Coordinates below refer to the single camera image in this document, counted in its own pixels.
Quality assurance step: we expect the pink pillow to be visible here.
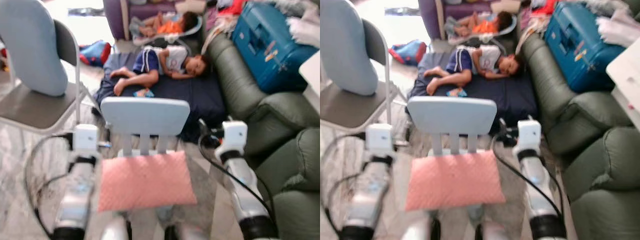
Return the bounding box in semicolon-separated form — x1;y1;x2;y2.
404;150;507;212
97;151;199;213

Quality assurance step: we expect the green leather sofa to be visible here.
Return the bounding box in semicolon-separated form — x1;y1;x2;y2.
520;32;640;240
206;31;321;240

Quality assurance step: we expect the navy floor mattress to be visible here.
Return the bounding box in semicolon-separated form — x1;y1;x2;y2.
406;51;540;136
93;51;229;145

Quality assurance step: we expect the light blue plastic chair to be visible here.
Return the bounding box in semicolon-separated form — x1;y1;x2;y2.
406;95;501;163
99;96;202;166

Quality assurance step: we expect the grey folding chair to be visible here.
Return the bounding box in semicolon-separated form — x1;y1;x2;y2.
320;18;401;135
0;19;97;137

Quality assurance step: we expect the sleeping child in white shirt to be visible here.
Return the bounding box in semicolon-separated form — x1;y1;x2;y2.
109;45;211;97
424;45;526;97

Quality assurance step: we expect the grey left robot leg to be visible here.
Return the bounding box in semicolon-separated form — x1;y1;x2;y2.
99;212;133;240
400;212;441;240

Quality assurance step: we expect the grey robot leg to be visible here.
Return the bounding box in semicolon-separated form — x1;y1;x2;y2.
99;212;133;240
467;205;511;240
156;205;207;240
400;212;441;240

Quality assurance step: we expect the grey right robot leg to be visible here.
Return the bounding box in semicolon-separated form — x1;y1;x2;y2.
156;205;207;240
467;205;511;240

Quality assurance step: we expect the blue and red backpack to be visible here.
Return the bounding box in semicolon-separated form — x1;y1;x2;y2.
388;39;429;66
78;39;113;68

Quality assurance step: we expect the blue hard suitcase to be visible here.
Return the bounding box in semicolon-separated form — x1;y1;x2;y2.
231;1;319;94
543;1;628;94

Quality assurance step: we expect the light blue cushion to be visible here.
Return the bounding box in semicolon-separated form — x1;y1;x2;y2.
320;0;379;97
0;0;69;97

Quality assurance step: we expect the grey baby bouncer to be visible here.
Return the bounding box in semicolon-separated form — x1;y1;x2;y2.
128;12;205;48
444;12;519;48

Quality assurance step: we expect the baby in orange clothes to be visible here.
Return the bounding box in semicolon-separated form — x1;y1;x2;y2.
137;11;201;39
454;11;516;37

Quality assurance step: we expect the purple armchair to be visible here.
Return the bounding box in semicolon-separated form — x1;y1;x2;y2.
103;0;207;42
417;0;523;41

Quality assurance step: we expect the red clothing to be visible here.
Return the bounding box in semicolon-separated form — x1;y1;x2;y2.
530;0;558;17
216;0;247;17

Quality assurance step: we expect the white crumpled cloth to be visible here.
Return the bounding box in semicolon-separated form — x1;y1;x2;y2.
595;6;640;49
286;6;321;49

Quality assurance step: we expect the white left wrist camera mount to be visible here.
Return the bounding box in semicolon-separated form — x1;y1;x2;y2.
72;123;100;157
365;123;394;157

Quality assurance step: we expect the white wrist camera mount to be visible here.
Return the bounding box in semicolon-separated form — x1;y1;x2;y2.
365;123;394;157
220;120;249;154
516;119;543;153
72;123;100;157

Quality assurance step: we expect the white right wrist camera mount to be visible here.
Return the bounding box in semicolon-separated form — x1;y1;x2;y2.
516;119;543;153
220;120;249;154

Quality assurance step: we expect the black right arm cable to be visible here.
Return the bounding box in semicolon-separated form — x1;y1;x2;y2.
198;135;276;223
491;135;566;223

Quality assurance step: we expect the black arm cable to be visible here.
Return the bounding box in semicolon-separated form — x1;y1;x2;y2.
23;131;76;239
198;135;276;223
320;131;370;237
491;135;566;223

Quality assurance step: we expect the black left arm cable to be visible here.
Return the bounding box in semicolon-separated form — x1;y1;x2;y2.
23;131;76;239
320;131;370;237

